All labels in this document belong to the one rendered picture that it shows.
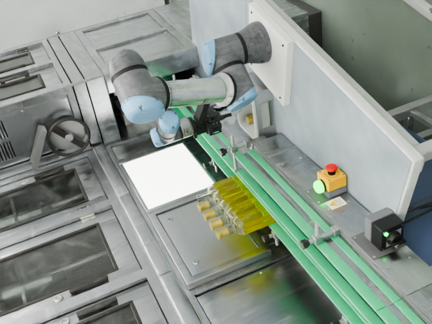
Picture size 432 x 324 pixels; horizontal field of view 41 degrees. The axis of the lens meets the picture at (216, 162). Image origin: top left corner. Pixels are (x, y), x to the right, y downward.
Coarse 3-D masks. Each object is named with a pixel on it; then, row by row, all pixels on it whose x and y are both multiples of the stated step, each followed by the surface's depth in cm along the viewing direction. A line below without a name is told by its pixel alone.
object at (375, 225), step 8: (384, 208) 169; (368, 216) 168; (376, 216) 167; (384, 216) 167; (392, 216) 166; (368, 224) 167; (376, 224) 164; (384, 224) 164; (392, 224) 163; (400, 224) 164; (368, 232) 169; (376, 232) 165; (384, 232) 162; (400, 232) 166; (376, 240) 166; (384, 240) 164; (384, 248) 166
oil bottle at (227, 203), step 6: (246, 192) 218; (228, 198) 216; (234, 198) 216; (240, 198) 215; (246, 198) 215; (252, 198) 215; (222, 204) 214; (228, 204) 213; (234, 204) 213; (222, 210) 214
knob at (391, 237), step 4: (392, 232) 163; (396, 232) 163; (388, 236) 164; (392, 236) 163; (396, 236) 162; (400, 236) 163; (388, 240) 164; (392, 240) 162; (396, 240) 163; (400, 240) 163; (404, 240) 163; (392, 244) 162; (396, 244) 162; (400, 244) 163
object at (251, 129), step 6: (252, 102) 219; (246, 108) 238; (252, 108) 221; (240, 114) 239; (246, 114) 240; (240, 120) 241; (240, 126) 240; (246, 126) 238; (252, 126) 237; (246, 132) 237; (252, 132) 234
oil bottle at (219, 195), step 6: (228, 186) 222; (234, 186) 221; (240, 186) 221; (216, 192) 220; (222, 192) 219; (228, 192) 219; (234, 192) 219; (240, 192) 219; (216, 198) 218; (222, 198) 217; (216, 204) 219
